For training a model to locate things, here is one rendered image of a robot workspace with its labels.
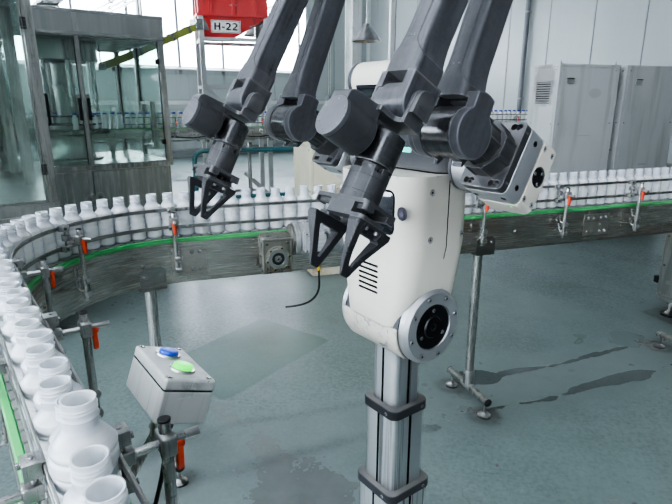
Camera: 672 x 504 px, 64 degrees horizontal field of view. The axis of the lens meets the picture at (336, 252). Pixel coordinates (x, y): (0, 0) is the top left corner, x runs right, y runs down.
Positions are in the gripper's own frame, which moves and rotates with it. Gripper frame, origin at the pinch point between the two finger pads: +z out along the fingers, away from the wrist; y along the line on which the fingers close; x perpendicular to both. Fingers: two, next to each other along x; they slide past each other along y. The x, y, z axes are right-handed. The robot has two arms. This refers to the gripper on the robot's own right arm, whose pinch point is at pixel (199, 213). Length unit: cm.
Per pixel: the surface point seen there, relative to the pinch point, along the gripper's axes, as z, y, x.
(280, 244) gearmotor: -6, -77, 63
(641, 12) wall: -762, -502, 890
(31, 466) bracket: 35, 40, -22
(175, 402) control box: 28.4, 30.8, -4.1
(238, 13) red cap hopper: -276, -538, 151
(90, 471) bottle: 30, 51, -20
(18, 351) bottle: 31.6, 9.9, -22.2
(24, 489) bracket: 38, 39, -21
